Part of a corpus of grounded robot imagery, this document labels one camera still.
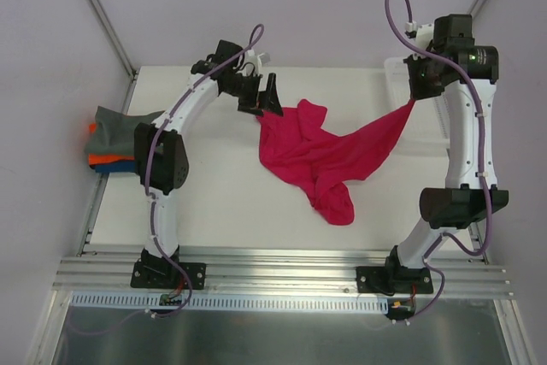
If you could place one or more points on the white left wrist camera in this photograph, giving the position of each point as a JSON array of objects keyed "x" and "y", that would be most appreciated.
[{"x": 254, "y": 62}]

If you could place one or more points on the white plastic basket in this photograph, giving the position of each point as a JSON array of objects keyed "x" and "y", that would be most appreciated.
[{"x": 427, "y": 132}]

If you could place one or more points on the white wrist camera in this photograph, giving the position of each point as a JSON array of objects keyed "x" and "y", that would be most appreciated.
[
  {"x": 254, "y": 62},
  {"x": 420, "y": 35}
]

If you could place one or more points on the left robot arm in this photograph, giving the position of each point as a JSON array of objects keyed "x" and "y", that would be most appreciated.
[{"x": 162, "y": 164}]

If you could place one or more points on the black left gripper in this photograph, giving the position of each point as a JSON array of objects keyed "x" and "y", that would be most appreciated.
[{"x": 255, "y": 96}]

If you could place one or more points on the blue folded t shirt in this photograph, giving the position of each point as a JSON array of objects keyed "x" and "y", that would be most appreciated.
[{"x": 115, "y": 167}]

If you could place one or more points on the aluminium mounting rail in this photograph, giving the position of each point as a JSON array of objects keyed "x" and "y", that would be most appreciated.
[{"x": 279, "y": 272}]

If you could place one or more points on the white slotted cable duct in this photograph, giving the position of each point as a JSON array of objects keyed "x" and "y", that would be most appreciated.
[{"x": 230, "y": 302}]

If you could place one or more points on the orange folded t shirt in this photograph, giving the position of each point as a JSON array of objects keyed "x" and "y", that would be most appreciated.
[{"x": 100, "y": 157}]

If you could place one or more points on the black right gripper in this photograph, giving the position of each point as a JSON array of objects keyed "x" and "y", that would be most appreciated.
[{"x": 424, "y": 88}]

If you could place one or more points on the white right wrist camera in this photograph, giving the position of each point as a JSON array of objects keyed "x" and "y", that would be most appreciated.
[{"x": 420, "y": 35}]

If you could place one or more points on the grey folded t shirt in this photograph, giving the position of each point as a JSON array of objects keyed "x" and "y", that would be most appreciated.
[{"x": 116, "y": 120}]

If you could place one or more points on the pink t shirt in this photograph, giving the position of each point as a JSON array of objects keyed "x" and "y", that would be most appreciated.
[{"x": 298, "y": 150}]

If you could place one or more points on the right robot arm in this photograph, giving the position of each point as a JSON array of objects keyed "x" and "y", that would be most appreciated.
[{"x": 446, "y": 62}]

